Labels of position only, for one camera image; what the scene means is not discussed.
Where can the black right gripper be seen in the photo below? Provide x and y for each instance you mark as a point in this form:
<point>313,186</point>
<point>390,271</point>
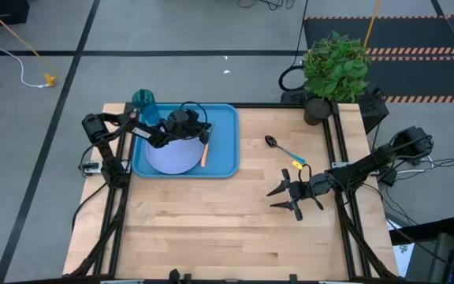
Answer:
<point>306,189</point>

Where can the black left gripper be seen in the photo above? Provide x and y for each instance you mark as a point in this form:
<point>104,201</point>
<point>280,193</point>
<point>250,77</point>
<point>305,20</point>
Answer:
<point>179,120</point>

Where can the lavender round plate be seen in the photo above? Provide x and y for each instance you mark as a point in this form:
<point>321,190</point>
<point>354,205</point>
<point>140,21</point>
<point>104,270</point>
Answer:
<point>176,158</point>

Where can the teal faceted plastic cup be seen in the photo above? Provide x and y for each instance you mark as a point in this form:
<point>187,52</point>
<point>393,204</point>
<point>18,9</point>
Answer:
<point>146,102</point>

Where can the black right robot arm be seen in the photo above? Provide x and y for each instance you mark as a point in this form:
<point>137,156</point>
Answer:
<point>365,165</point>

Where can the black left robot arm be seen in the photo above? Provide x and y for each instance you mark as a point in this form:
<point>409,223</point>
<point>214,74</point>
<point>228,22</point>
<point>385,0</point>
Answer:
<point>148,133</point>

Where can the blue plastic tray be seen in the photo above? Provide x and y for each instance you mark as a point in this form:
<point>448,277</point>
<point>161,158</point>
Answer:
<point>225,158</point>

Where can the green potted plant black pot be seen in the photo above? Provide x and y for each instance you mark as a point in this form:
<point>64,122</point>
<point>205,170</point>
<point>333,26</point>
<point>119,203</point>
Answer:
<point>335,71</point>

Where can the black hazard striped floor mat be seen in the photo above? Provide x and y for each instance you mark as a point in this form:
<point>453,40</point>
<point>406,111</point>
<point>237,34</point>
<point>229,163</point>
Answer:
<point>408,35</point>

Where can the black aluminium table frame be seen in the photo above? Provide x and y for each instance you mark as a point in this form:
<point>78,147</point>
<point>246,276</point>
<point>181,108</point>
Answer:
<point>270,105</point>

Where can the black table-level camera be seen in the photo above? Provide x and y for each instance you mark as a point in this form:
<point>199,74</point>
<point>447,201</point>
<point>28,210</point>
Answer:
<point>174,276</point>

